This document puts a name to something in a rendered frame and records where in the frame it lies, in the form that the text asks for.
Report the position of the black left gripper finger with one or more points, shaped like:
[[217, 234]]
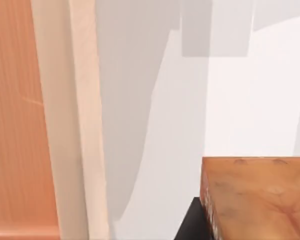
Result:
[[192, 222]]

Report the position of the brown wooden block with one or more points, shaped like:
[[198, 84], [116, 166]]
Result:
[[260, 200]]

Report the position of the salmon-coloured shallow box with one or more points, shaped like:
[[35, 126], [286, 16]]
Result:
[[40, 120]]

